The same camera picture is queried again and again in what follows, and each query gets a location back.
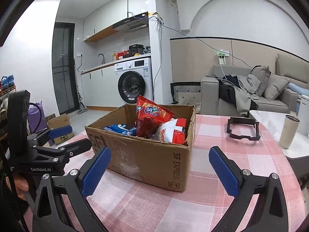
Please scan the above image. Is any blue Oreo cookie pack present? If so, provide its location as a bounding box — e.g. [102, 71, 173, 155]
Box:
[103, 124, 137, 137]

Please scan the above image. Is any red triangular chip bag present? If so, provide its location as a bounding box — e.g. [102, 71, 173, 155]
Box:
[136, 95, 174, 138]

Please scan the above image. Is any white red snack bag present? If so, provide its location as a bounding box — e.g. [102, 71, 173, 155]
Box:
[153, 118, 186, 145]

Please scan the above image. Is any person's left hand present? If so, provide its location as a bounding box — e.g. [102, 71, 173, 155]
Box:
[13, 174, 29, 200]

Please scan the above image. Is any small cardboard box on floor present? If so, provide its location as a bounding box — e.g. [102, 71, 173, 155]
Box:
[46, 113, 75, 146]

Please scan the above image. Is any purple plastic bag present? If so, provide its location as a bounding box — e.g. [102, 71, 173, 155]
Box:
[27, 101, 49, 134]

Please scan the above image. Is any pink plaid tablecloth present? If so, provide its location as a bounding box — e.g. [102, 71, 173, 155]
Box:
[88, 115, 307, 231]

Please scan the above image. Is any white lower kitchen cabinet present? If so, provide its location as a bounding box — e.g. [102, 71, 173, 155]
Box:
[81, 66, 123, 107]

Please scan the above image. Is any white kitchen cabinet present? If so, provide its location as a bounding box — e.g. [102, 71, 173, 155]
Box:
[83, 0, 148, 42]
[81, 66, 123, 107]

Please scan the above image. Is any white marble coffee table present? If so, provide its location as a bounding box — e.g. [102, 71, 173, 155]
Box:
[248, 109, 309, 160]

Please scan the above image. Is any SF cardboard box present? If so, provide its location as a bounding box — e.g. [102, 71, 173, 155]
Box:
[85, 104, 196, 192]

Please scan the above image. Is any beige tumbler cup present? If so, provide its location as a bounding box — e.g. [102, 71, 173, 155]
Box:
[279, 115, 300, 149]

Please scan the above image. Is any white washing machine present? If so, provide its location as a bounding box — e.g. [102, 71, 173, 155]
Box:
[114, 57, 154, 104]

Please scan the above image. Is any yellow bottle on counter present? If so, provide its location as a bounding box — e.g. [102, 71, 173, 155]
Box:
[112, 51, 118, 61]

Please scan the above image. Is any dark glass door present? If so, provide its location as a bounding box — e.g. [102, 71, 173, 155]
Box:
[52, 22, 79, 115]

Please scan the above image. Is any red box on counter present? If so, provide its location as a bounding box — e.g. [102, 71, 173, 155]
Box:
[117, 50, 130, 60]

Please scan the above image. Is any black pressure cooker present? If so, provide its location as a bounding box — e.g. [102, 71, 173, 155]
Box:
[128, 44, 144, 57]

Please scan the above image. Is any white upper kitchen cabinet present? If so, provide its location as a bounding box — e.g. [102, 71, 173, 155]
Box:
[83, 0, 148, 42]

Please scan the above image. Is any light blue pillow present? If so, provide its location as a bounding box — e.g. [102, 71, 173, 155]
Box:
[288, 83, 309, 96]

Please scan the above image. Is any grey pillow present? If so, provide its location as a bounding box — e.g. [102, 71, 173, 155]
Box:
[262, 74, 290, 101]
[250, 66, 271, 97]

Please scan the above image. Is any black patterned chair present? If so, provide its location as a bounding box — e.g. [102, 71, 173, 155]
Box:
[170, 82, 202, 106]

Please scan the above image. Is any grey jacket on sofa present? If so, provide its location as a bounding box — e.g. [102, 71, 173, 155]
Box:
[234, 74, 260, 116]

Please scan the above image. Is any range hood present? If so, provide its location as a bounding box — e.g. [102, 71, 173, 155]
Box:
[113, 12, 149, 33]

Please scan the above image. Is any grey sofa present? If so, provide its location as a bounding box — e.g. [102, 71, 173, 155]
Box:
[201, 54, 308, 117]

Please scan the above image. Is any black cable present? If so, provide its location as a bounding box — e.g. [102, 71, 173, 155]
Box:
[28, 102, 43, 134]

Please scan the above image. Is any black plastic frame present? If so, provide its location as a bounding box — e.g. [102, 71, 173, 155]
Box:
[226, 117, 261, 141]

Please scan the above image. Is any white power strip on wall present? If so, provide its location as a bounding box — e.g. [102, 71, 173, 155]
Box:
[217, 50, 229, 66]

